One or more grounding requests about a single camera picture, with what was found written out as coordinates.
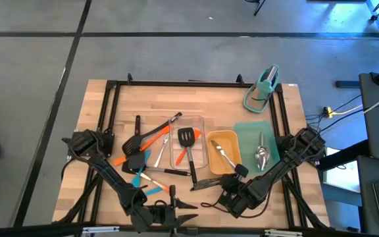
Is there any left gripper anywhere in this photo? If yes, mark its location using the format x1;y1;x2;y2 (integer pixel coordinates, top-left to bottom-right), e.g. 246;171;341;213
146;184;199;236

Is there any black aluminium table frame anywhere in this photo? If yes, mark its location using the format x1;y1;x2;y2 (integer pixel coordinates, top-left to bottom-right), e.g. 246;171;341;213
51;72;331;231

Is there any long orange spatula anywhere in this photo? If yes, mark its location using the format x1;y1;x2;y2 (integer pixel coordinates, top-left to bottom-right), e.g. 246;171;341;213
113;124;171;167

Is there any small orange spatula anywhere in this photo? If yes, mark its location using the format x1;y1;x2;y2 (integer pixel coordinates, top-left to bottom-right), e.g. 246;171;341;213
175;129;203;167

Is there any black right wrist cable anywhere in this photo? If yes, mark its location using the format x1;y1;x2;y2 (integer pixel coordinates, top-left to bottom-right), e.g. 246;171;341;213
201;196;273;220

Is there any white panel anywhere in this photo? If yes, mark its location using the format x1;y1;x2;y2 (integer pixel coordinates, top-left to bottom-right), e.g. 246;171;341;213
322;147;358;196

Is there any black frame beam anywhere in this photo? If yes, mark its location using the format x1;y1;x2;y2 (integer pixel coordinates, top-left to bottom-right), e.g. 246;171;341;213
0;222;312;237

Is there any knife white orange handle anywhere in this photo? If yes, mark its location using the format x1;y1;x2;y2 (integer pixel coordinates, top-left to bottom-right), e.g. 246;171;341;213
139;171;171;194

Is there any yellow plastic bin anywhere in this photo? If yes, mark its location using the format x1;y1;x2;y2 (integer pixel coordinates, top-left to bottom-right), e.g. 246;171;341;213
206;130;243;175

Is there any teal plastic tray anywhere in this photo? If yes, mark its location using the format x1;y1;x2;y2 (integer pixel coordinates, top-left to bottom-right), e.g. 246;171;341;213
232;120;281;174

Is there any black spatula steel shaft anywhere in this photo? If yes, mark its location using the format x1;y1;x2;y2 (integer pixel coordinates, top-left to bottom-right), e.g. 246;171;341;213
122;153;192;177

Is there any yellow cable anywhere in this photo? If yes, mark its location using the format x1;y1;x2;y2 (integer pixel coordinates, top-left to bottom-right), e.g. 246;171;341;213
322;104;364;119

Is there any black slotted turner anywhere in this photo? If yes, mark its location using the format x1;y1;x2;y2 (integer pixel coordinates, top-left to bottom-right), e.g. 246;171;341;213
177;127;199;187

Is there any blue-grey desk foot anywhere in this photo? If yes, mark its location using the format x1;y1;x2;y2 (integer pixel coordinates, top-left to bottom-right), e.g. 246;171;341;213
335;80;361;89

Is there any steel scoop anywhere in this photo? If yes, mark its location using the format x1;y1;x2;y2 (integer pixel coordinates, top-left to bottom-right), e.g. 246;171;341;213
254;131;272;171

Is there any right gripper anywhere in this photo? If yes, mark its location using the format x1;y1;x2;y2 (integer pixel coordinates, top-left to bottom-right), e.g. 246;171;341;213
220;163;266;219

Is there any clear plastic bin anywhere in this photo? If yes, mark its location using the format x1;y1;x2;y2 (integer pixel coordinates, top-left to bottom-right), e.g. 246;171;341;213
168;115;209;171

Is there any black slotted spoon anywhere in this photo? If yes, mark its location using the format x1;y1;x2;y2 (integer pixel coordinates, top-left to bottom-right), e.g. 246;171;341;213
122;111;183;157

